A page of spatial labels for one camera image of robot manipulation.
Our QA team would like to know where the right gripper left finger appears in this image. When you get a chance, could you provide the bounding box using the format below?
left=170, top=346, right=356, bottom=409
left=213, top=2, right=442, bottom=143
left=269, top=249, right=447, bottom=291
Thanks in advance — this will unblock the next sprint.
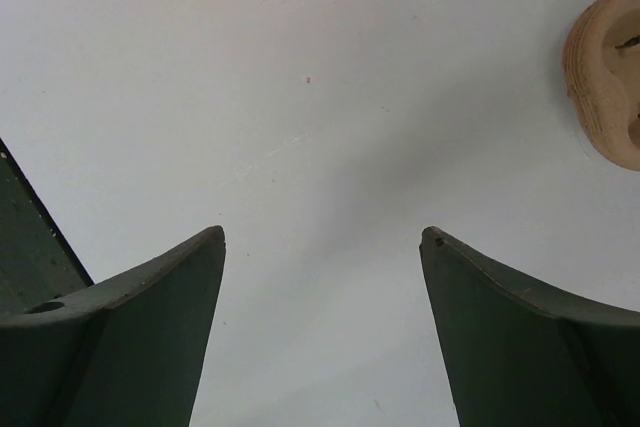
left=1, top=226, right=226, bottom=426

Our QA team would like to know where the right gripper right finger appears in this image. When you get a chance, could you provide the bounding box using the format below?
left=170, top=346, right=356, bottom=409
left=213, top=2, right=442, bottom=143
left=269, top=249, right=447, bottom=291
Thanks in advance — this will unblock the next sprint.
left=420, top=227, right=639, bottom=426

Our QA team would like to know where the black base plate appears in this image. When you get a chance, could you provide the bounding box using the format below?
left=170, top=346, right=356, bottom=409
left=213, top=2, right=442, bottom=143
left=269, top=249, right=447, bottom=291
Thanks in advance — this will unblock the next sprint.
left=0, top=144, right=94, bottom=315

